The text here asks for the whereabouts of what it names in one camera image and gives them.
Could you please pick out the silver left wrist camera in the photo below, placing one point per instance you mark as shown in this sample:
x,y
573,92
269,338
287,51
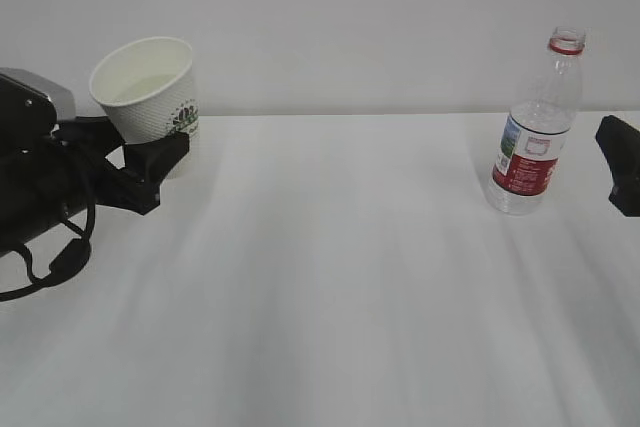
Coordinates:
x,y
32,105

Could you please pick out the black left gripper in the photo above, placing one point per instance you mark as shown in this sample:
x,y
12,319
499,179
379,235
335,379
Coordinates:
x,y
82,164

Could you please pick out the clear plastic water bottle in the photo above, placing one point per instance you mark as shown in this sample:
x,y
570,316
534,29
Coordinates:
x,y
537,126

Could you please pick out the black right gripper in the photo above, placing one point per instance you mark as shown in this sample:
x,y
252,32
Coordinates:
x,y
619,143

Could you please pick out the white paper cup green logo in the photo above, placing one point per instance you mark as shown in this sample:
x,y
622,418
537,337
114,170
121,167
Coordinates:
x,y
147,89

